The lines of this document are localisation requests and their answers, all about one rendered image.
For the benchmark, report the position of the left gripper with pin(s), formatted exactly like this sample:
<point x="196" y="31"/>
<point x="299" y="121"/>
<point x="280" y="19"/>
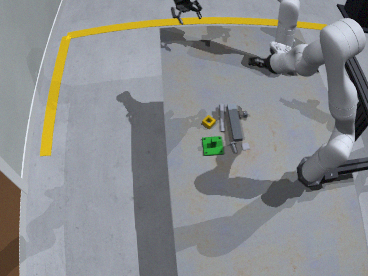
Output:
<point x="256" y="61"/>

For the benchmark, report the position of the yellow square nut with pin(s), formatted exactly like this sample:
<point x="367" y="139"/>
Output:
<point x="207" y="124"/>

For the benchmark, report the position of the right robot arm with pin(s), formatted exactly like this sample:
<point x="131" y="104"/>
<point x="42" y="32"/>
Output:
<point x="287" y="22"/>

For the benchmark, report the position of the green square plate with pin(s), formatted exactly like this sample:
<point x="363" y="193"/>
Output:
<point x="210" y="147"/>

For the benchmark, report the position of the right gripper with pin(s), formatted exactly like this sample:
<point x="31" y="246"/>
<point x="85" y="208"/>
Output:
<point x="185" y="6"/>

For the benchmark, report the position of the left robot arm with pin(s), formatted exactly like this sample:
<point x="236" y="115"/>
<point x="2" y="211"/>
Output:
<point x="339" y="41"/>

